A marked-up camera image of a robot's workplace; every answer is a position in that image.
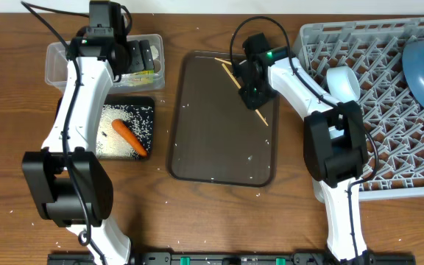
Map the green snack wrapper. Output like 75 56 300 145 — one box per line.
122 70 155 86

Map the wooden chopstick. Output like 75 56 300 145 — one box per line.
221 63 269 127
214 57 232 66

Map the brown serving tray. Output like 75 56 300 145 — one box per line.
166 51 279 187

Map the orange carrot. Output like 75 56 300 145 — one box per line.
111 119 148 157

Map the light blue small bowl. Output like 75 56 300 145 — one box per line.
326 66 361 102

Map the white rice pile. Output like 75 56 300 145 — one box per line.
96 105 154 160

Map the white napkin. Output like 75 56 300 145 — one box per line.
150 46 160 60

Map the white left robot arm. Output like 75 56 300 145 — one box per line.
22 37 135 264

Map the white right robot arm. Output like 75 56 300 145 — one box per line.
233 46 370 264

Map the grey dishwasher rack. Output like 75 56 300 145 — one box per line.
293 17 424 201

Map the black rectangular tray bin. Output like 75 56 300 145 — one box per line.
72 95 155 161

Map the clear plastic bin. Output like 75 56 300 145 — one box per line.
45 34 165 94

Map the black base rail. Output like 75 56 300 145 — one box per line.
46 245 417 265

